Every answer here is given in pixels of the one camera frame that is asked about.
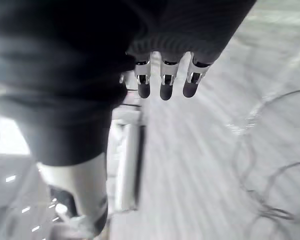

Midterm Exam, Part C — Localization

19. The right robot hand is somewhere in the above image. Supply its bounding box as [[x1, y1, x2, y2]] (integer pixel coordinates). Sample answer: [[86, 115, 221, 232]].
[[0, 0, 258, 238]]

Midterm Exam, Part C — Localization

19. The thin grey cable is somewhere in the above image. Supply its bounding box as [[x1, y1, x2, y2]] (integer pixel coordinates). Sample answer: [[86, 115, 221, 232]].
[[229, 88, 300, 222]]

